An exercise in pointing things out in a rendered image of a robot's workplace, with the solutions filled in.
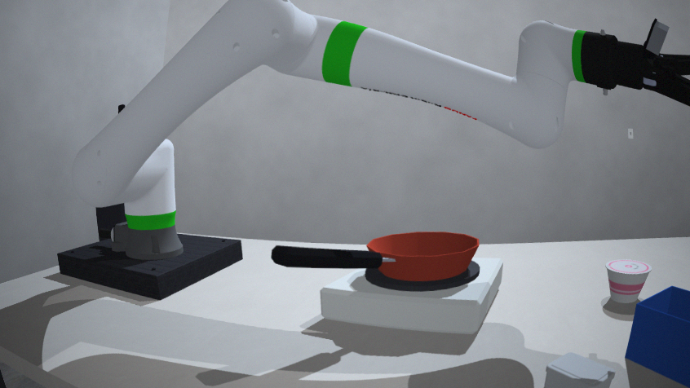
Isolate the dark blue open bin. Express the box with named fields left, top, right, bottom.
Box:
left=629, top=286, right=690, bottom=388

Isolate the white yogurt cup with pink stripes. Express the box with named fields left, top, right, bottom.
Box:
left=605, top=259, right=652, bottom=303

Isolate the red frying pan with black handle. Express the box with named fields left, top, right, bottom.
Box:
left=291, top=231, right=480, bottom=281

